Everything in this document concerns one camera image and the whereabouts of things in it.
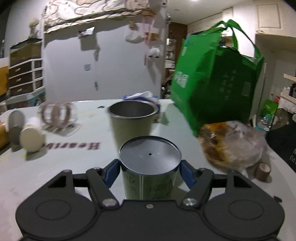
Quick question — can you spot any beige paper cup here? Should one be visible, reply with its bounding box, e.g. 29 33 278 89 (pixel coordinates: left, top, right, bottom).
107 100 159 150

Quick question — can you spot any white ceramic cup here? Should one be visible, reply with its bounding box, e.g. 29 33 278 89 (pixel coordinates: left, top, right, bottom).
20 117 46 153

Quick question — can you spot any grey metal cup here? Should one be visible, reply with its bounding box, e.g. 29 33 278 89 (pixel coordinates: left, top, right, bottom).
8 110 25 148

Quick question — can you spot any plastic bag of bread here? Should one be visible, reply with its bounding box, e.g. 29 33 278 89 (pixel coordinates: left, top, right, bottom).
198 121 267 171

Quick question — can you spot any small cork stopper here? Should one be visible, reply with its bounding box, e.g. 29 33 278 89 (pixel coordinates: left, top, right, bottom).
254 162 271 182

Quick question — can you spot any clear glass jar rack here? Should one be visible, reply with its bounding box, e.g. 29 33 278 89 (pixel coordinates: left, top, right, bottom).
38 102 81 137

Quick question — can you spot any green shopping bag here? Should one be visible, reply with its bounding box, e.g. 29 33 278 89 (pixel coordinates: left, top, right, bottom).
171 20 264 136

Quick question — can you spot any drawer cabinet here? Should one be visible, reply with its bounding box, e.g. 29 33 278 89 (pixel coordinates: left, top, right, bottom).
8 58 44 97

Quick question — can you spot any white plush toy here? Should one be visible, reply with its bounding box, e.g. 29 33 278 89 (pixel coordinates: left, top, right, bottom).
148 47 160 58

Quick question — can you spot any fish tank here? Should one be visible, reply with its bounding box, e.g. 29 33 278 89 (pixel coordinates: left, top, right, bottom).
10 38 42 66

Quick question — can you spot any patterned hanging cloth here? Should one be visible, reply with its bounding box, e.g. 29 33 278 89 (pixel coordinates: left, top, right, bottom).
43 0 167 34

